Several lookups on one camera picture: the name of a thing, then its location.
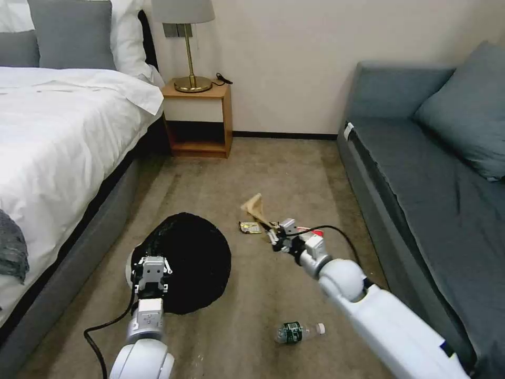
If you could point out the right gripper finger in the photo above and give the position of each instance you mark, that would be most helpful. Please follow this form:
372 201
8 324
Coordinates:
274 238
275 226

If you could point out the bed with white sheet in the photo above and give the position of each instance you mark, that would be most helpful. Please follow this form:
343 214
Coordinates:
59 166

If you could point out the brown paper piece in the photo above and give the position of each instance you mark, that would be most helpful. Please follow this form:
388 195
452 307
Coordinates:
255 208

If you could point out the trash bin with black bag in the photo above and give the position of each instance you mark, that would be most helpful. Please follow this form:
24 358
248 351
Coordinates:
189 264

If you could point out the grey knitted blanket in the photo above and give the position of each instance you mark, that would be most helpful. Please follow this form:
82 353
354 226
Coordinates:
12 248

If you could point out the red white packet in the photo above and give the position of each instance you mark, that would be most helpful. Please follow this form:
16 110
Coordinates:
313 233

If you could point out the blue grey sofa cushion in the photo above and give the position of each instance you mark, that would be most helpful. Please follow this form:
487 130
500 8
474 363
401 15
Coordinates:
465 114

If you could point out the wooden nightstand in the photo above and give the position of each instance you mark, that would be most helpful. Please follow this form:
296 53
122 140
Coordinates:
197 118

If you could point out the black headboard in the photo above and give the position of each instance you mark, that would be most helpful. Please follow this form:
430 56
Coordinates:
149 43

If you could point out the yellow black snack wrapper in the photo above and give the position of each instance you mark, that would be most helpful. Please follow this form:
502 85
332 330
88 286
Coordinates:
250 227

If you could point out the grey wall switch panel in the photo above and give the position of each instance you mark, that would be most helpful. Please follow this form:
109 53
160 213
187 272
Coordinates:
177 29

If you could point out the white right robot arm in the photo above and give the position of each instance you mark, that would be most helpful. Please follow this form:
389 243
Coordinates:
378 312

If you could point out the small grey pillow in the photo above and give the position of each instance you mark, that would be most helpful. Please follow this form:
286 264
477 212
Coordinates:
17 49

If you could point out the clear plastic bottle green label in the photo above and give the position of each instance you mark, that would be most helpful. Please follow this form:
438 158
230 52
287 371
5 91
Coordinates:
294 332

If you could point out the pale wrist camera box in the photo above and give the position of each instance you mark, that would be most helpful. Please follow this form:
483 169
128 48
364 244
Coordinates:
289 226
153 270

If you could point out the blue grey sofa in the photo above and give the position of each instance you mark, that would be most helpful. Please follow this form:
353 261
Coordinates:
414 189

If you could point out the white sofa tag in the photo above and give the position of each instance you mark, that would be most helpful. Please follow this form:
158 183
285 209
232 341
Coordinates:
348 131

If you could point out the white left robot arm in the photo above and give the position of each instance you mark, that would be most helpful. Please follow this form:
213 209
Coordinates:
144 355

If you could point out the white pillow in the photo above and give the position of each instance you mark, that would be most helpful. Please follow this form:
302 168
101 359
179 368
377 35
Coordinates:
128 35

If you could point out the brass table lamp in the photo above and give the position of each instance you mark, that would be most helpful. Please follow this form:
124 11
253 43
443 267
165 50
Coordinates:
189 43

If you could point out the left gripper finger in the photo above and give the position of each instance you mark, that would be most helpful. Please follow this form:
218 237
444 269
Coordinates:
137 268
167 267

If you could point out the large grey pillow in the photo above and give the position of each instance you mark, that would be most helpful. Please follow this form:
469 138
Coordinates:
73 33

